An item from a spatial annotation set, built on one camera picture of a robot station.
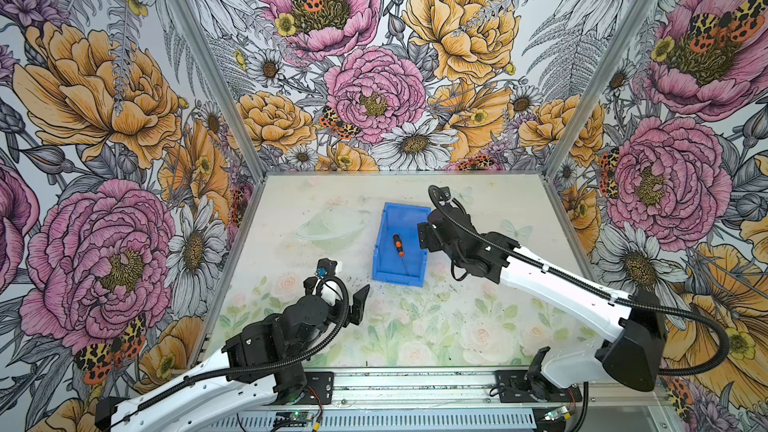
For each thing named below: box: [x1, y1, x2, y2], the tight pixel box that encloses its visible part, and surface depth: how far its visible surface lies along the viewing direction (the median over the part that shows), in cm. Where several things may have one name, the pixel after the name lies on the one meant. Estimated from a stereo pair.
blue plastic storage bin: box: [372, 203, 409, 285], surface depth 99 cm
